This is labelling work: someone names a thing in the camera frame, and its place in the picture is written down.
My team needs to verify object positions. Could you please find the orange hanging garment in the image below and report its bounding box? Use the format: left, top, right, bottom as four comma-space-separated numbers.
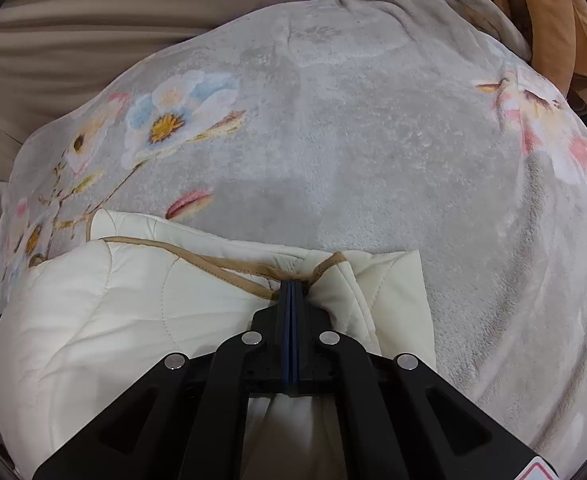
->
488, 0, 587, 113

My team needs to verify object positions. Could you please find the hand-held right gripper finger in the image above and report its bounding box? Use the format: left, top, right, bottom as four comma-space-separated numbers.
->
34, 280, 295, 480
293, 280, 541, 480

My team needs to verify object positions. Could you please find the cream quilted jacket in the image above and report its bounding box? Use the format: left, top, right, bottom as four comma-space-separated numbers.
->
0, 207, 437, 480

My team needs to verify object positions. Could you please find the grey floral blanket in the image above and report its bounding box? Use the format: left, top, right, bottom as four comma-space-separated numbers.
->
0, 0, 587, 461

